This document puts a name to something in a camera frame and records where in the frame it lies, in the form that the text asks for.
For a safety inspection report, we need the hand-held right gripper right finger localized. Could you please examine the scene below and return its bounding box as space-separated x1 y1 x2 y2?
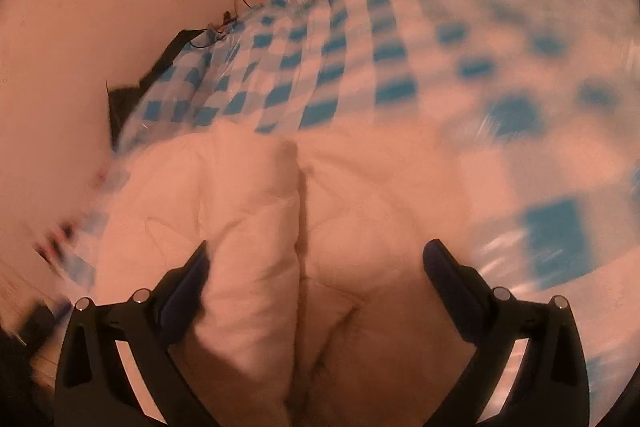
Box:
422 238 591 427

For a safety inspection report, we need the white quilted jacket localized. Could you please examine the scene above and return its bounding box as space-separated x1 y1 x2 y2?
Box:
95 122 501 427

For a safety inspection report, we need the red printed plastic wrap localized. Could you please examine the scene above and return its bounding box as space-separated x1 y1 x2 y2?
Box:
30 217 96 278

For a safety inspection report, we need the blue white checkered bed sheet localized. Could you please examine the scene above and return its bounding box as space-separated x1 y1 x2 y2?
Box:
35 0 640 408

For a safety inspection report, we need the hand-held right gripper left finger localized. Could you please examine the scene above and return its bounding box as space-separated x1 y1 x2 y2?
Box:
52 239 221 427

